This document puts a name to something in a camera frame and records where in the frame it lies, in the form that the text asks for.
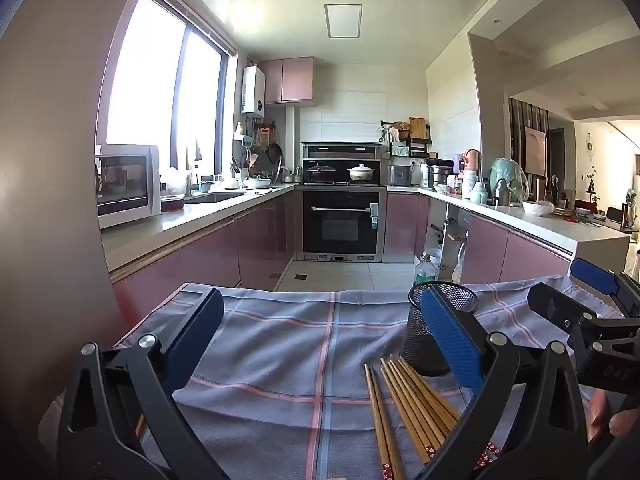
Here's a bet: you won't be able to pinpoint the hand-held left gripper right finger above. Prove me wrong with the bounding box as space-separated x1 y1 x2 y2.
410 287 601 480

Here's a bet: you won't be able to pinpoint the white wall water heater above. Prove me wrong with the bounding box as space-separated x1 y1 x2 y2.
242 66 266 115

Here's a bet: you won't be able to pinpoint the black pot with glass lid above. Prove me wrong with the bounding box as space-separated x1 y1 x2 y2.
306 161 337 184

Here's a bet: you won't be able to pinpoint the green fan in plastic wrap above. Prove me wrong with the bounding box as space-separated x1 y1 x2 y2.
489 158 529 206

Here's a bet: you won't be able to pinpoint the framed wall picture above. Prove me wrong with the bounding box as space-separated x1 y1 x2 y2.
524 127 547 177

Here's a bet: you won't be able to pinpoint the pink wall cabinet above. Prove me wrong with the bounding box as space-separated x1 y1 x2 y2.
257 57 315 106

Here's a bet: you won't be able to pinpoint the clear plastic bottle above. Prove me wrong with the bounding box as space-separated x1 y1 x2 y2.
413 254 439 291

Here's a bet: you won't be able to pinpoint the white countertop oven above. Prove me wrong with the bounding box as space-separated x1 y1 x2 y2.
95 144 162 230

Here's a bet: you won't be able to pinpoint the black mesh utensil holder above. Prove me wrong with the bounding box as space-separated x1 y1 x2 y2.
401 281 480 377

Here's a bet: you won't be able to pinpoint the bunch of wooden chopsticks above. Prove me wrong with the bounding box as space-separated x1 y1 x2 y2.
364 356 501 480

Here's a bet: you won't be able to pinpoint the stainless steel pot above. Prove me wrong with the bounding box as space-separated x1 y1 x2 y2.
425 159 454 189

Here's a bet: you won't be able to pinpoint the black integrated stove oven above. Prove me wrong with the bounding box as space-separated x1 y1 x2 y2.
301 141 389 262

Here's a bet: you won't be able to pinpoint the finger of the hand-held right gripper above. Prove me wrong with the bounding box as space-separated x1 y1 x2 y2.
527 282 599 347
569 258 640 318

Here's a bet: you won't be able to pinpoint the square ceiling light panel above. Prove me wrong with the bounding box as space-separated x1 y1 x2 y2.
324 4 363 39

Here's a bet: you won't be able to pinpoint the black wall storage rack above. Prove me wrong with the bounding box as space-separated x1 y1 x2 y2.
379 117 434 161

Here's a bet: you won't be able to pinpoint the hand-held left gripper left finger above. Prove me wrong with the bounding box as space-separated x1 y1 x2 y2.
57 287 228 480

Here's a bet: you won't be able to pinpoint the steel kitchen sink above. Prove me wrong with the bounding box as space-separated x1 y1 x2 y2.
184 191 247 205

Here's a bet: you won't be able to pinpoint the pink kitchen base cabinets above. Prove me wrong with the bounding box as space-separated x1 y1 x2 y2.
385 191 631 287
102 191 302 306

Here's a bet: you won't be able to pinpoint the grey plaid tablecloth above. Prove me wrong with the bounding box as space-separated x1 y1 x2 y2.
40 275 626 480

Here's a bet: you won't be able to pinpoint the person's right hand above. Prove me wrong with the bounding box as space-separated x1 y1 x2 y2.
587 389 640 444

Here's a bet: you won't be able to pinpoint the large kitchen window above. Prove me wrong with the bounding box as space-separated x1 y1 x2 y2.
105 0 237 181

